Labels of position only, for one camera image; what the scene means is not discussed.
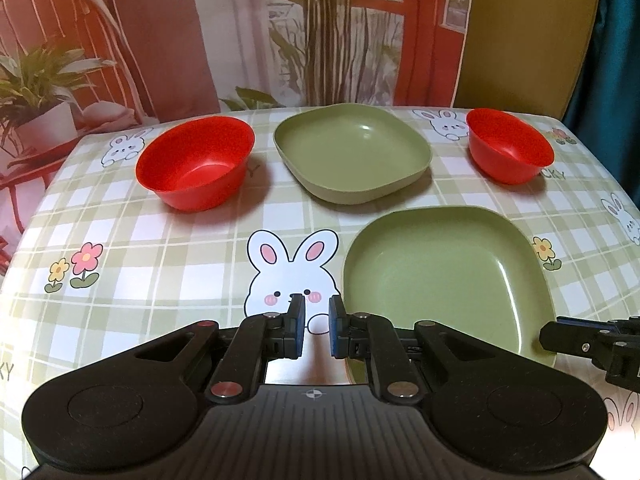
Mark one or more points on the teal curtain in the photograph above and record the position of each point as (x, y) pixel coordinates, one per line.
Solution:
(620, 85)

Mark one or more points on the printed backdrop cloth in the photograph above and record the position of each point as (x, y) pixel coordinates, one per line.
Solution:
(200, 35)

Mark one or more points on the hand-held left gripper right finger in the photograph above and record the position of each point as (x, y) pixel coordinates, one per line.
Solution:
(334, 326)

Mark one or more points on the olive yellow panel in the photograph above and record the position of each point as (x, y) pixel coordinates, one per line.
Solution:
(525, 35)

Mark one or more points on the red plastic bowl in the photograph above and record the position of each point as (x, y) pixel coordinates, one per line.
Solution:
(507, 147)
(200, 160)

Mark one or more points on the green square plate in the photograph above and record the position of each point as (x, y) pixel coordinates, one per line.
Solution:
(440, 270)
(355, 150)

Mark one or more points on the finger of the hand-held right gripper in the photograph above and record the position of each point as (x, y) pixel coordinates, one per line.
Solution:
(590, 324)
(585, 347)

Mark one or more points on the checked rabbit print tablecloth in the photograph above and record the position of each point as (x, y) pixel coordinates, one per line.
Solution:
(150, 270)

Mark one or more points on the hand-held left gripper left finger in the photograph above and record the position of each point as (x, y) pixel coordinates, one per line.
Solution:
(300, 321)

